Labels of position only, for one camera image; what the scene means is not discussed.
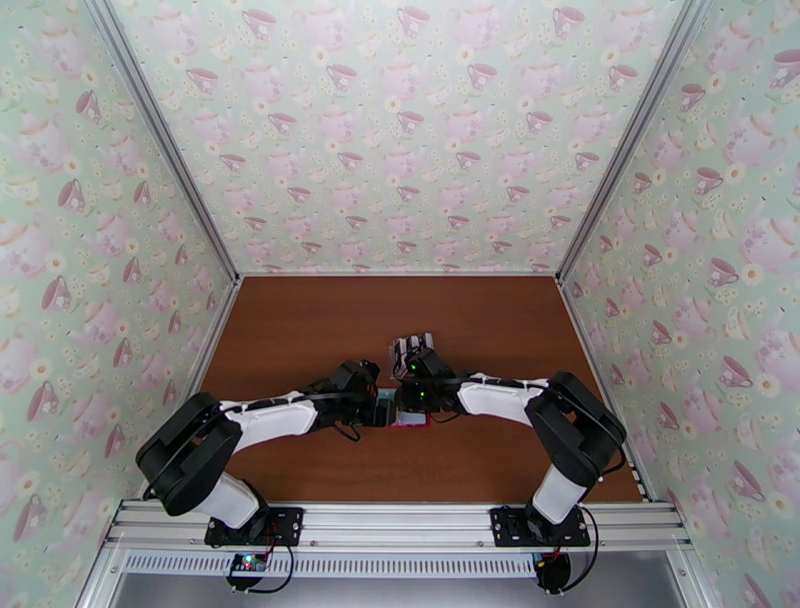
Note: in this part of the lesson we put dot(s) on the aluminium table side rail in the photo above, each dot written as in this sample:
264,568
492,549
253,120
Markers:
589,350
210,350

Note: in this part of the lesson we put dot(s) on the aluminium front frame rail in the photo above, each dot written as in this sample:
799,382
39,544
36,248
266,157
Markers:
400,525

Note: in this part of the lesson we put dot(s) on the red leather card holder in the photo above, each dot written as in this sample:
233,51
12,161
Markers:
415,420

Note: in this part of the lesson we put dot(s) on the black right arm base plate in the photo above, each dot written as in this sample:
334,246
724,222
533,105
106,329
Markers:
506,525

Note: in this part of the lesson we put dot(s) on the aluminium table back rail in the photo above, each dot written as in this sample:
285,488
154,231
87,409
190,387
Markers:
400,274

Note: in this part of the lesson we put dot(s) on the black round controller box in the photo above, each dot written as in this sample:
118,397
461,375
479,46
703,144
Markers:
553,572

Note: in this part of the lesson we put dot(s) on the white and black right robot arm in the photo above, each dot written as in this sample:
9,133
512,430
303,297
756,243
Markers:
494,397

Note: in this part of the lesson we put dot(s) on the aluminium corner post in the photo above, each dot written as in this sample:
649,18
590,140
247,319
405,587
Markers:
632,134
164,134

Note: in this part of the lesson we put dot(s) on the circuit board with green light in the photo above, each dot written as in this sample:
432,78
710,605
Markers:
247,564

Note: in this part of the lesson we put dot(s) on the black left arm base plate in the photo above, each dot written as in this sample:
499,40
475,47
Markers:
284,525

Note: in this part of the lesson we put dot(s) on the teal plastic card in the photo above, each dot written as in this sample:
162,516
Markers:
389,394

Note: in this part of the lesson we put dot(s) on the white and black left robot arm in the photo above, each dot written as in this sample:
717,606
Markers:
275,425

